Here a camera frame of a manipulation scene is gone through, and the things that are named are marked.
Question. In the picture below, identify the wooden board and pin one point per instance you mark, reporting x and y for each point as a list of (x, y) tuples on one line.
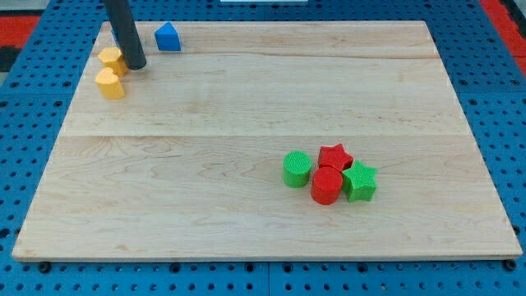
[(188, 165)]

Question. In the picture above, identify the red cylinder block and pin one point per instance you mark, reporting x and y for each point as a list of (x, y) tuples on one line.
[(326, 185)]

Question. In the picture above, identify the yellow hexagon block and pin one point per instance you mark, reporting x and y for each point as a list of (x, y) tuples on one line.
[(112, 57)]

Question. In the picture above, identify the green star block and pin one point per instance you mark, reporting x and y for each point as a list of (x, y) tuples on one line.
[(359, 182)]

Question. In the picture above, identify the red star block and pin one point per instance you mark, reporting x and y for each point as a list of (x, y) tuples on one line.
[(335, 157)]

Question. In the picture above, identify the blue triangle block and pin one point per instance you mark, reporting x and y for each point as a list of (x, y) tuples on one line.
[(167, 38)]

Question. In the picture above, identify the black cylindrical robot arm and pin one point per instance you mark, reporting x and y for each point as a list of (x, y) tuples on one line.
[(121, 19)]

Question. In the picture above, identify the yellow heart block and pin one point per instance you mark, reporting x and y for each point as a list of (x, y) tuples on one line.
[(109, 84)]

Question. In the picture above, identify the green cylinder block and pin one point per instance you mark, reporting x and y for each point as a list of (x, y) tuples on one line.
[(296, 169)]

